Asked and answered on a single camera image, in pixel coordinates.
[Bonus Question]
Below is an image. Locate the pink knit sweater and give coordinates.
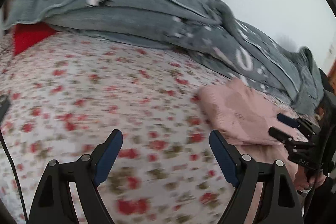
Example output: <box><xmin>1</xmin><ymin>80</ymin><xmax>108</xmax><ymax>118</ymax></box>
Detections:
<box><xmin>198</xmin><ymin>79</ymin><xmax>298</xmax><ymax>223</ymax></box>

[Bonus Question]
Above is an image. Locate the person's right hand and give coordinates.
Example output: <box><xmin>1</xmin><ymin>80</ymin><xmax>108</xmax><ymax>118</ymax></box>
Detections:
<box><xmin>290</xmin><ymin>159</ymin><xmax>326</xmax><ymax>196</ymax></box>

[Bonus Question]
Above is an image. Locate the floral bed sheet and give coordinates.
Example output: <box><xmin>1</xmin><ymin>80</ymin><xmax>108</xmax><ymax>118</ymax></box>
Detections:
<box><xmin>1</xmin><ymin>32</ymin><xmax>234</xmax><ymax>223</ymax></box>

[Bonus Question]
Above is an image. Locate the red pillow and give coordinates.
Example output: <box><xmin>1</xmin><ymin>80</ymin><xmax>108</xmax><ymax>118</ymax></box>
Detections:
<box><xmin>14</xmin><ymin>22</ymin><xmax>56</xmax><ymax>55</ymax></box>

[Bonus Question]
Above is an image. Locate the grey patterned quilt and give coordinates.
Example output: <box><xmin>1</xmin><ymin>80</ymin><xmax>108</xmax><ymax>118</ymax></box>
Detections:
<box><xmin>4</xmin><ymin>0</ymin><xmax>323</xmax><ymax>114</ymax></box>

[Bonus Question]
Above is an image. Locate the black cable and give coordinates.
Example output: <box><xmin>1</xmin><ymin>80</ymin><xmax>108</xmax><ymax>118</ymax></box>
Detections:
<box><xmin>0</xmin><ymin>129</ymin><xmax>29</xmax><ymax>223</ymax></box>

